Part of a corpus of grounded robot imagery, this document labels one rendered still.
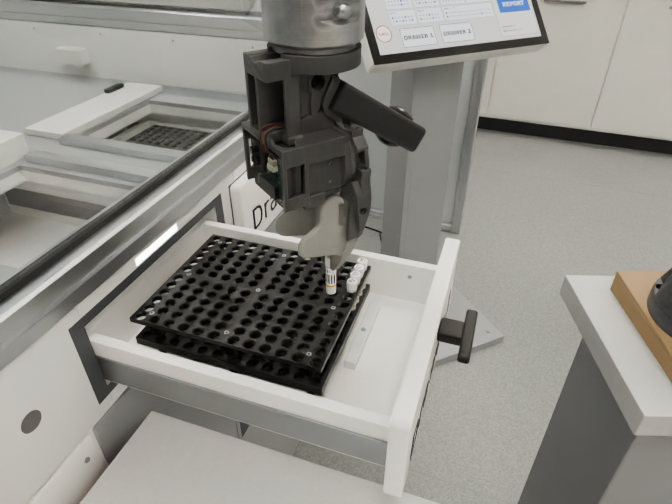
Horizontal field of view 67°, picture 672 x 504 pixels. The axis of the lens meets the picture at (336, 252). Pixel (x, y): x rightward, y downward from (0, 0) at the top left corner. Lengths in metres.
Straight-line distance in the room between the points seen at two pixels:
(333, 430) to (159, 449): 0.23
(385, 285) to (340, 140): 0.31
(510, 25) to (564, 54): 1.94
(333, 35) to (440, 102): 1.14
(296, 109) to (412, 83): 1.05
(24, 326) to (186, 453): 0.23
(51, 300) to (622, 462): 0.78
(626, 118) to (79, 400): 3.29
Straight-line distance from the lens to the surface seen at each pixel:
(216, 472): 0.61
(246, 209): 0.78
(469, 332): 0.54
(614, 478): 0.93
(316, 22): 0.37
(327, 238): 0.45
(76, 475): 0.65
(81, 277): 0.56
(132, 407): 0.69
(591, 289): 0.91
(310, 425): 0.50
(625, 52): 3.42
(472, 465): 1.55
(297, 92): 0.39
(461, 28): 1.39
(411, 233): 1.65
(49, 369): 0.56
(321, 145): 0.39
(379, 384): 0.57
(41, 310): 0.53
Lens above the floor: 1.27
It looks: 35 degrees down
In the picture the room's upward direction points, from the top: straight up
